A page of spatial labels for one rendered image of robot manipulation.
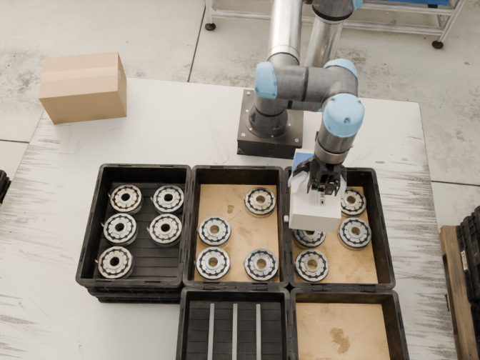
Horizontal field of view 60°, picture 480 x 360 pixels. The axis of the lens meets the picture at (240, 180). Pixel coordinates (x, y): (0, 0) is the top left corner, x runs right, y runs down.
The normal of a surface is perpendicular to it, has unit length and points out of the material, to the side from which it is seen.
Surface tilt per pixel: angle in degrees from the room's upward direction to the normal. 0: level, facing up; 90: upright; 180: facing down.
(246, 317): 0
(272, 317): 0
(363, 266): 0
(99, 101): 90
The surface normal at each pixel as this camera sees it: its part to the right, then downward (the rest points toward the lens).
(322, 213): 0.01, -0.51
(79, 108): 0.14, 0.85
